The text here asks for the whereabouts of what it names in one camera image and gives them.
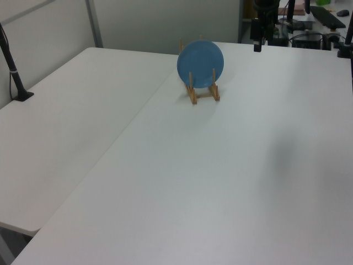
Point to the blue round plate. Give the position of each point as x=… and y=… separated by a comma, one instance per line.
x=200, y=64

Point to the black computer keyboard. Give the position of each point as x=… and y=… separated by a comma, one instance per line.
x=328, y=17

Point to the thin black upright pole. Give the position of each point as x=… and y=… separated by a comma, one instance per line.
x=290, y=10

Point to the black camera stand pole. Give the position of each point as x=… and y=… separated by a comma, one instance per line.
x=12, y=70
x=348, y=33

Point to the pink cardboard box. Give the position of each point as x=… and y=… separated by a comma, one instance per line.
x=298, y=7

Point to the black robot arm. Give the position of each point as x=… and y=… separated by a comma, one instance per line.
x=267, y=8

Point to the green object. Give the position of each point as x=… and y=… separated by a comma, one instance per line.
x=323, y=2

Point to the wooden plate rack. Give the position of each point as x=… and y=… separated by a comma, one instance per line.
x=203, y=94

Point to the black computer mouse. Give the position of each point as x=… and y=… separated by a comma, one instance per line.
x=342, y=12

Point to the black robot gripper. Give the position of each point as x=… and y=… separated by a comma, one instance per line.
x=256, y=29

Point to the black electronics box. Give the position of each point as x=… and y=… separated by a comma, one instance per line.
x=306, y=41

